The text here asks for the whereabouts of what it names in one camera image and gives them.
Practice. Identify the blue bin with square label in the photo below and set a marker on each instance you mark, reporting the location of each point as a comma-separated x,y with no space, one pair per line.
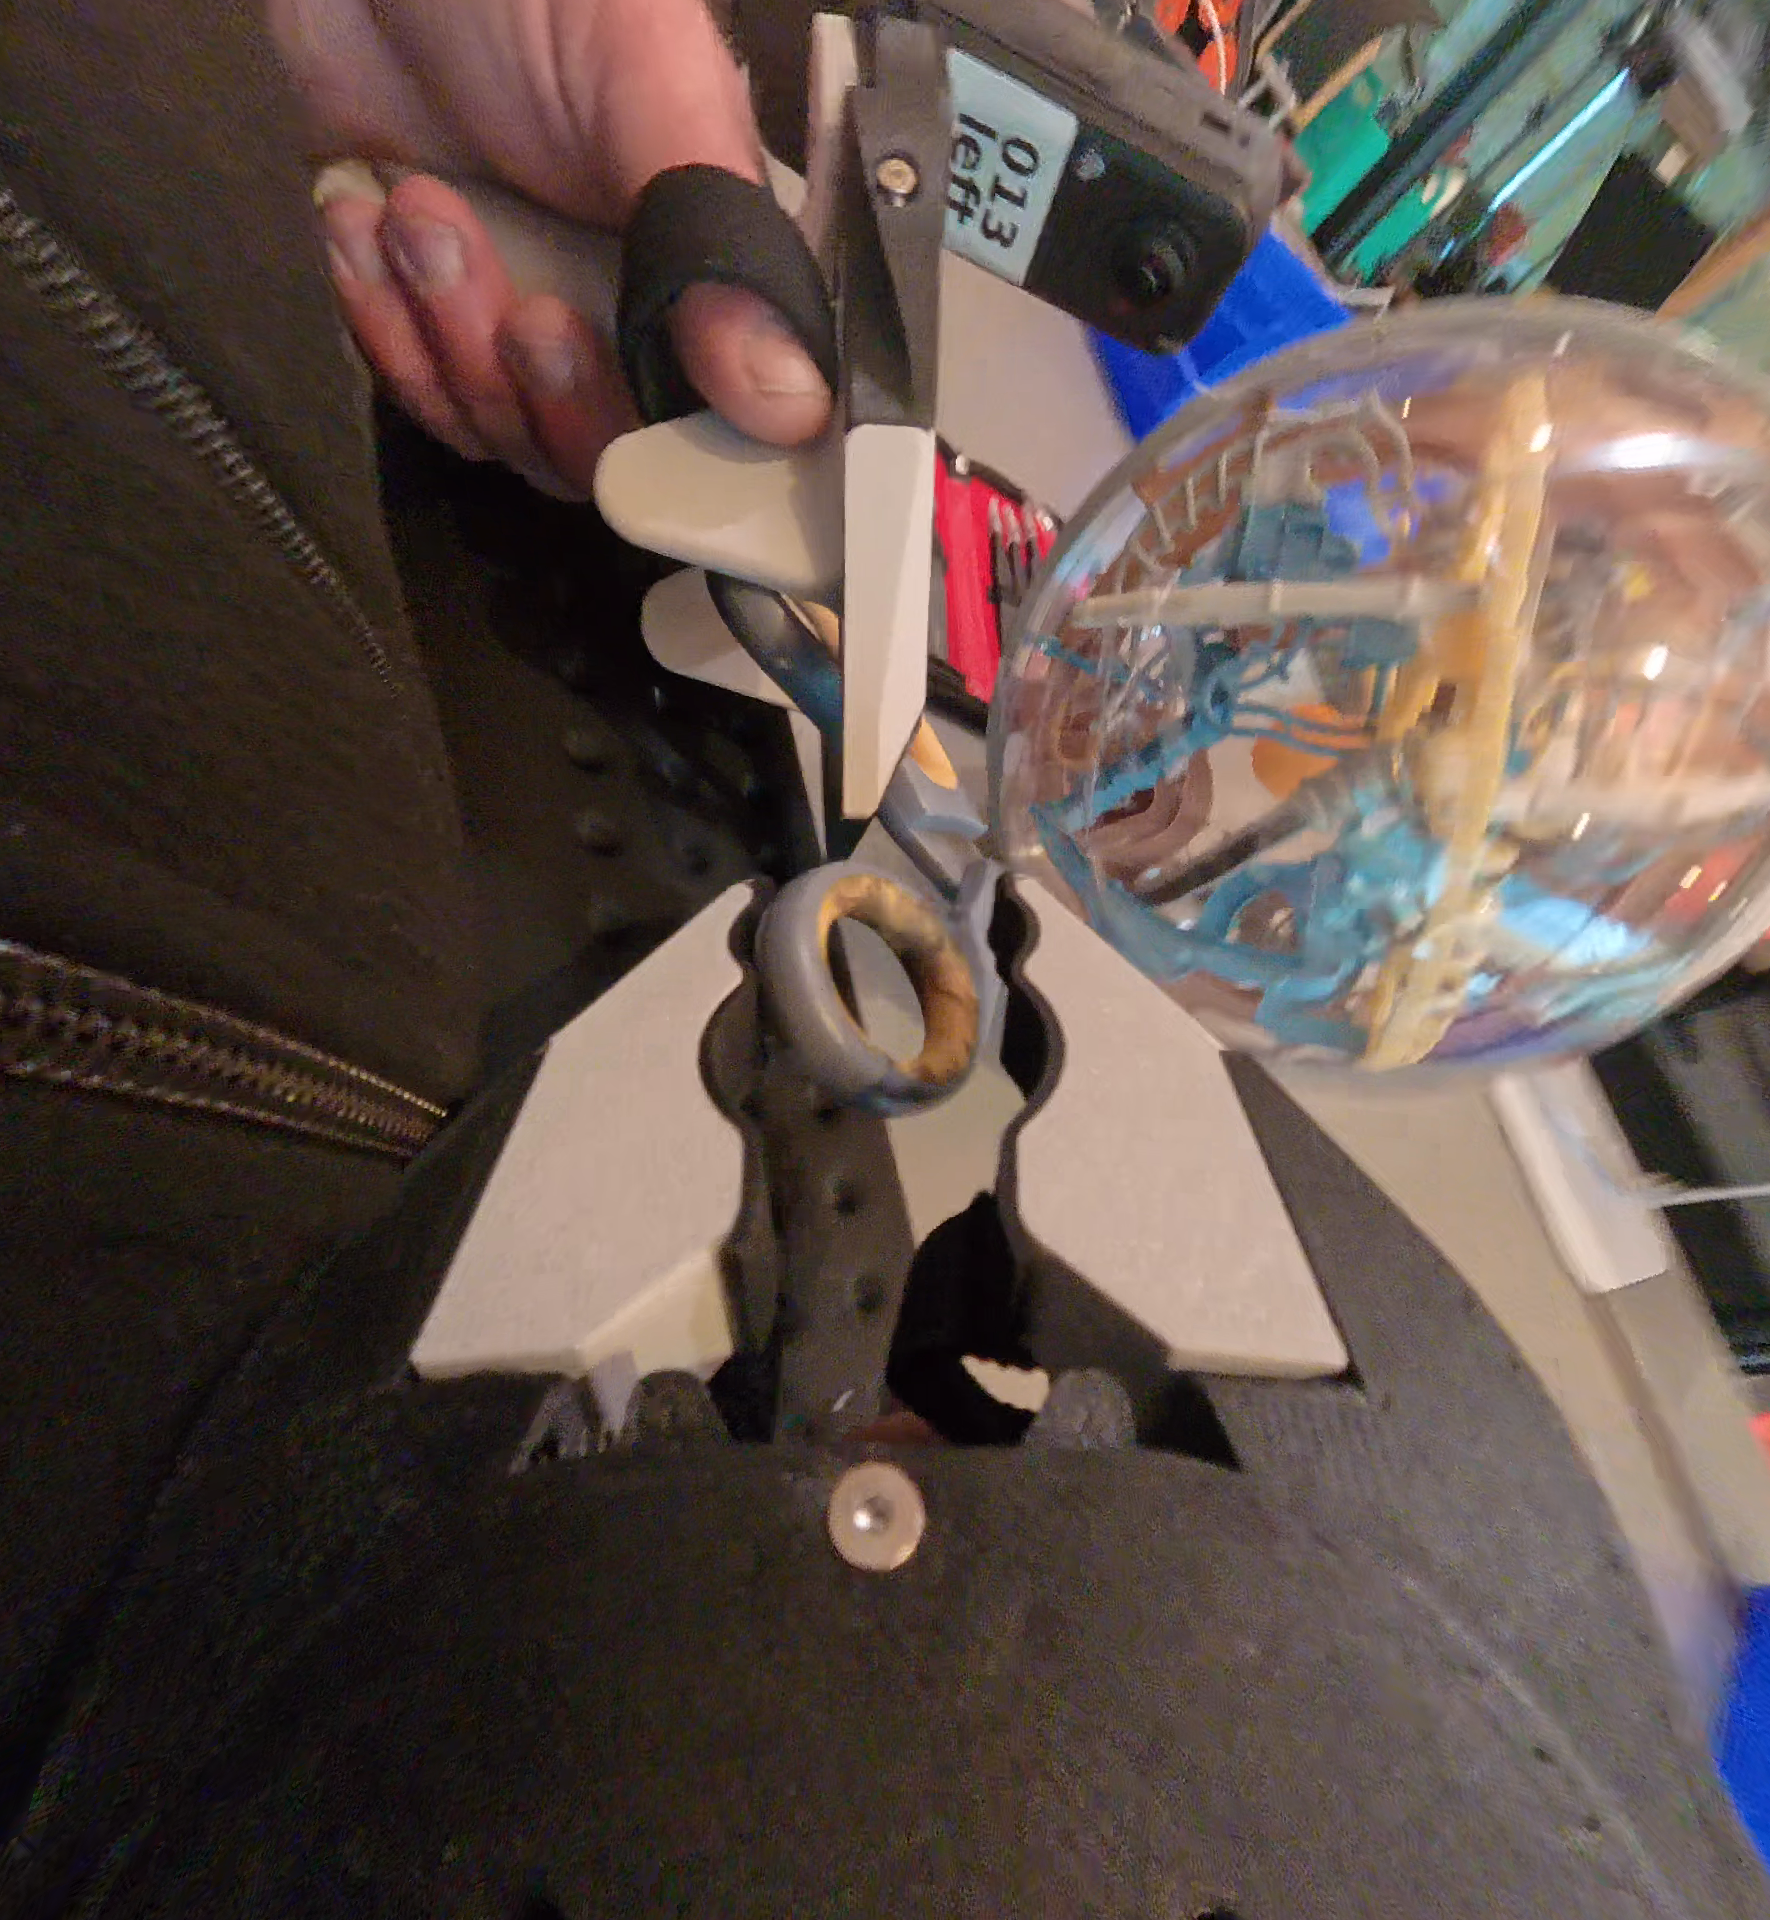
1246,331

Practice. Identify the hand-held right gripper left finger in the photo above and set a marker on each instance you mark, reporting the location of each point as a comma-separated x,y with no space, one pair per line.
598,1185

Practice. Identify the white document stand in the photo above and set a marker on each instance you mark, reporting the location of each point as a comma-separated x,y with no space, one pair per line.
1590,1185

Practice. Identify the black perforated pad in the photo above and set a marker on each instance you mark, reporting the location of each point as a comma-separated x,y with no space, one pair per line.
826,1200

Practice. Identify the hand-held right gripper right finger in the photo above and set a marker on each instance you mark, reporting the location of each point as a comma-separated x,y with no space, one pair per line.
1157,1200

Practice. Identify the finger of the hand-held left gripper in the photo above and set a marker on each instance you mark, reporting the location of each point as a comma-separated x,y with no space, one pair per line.
885,601

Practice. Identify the red tweezers case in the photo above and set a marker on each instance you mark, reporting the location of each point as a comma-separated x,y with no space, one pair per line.
968,572

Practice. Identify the person's left hand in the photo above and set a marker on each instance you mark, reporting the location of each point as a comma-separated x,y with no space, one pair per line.
528,76

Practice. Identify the grey scissors with yellow lining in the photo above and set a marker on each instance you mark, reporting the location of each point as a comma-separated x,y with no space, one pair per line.
812,1019

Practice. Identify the clear maze puzzle ball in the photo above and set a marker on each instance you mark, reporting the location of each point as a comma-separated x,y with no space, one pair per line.
1424,676

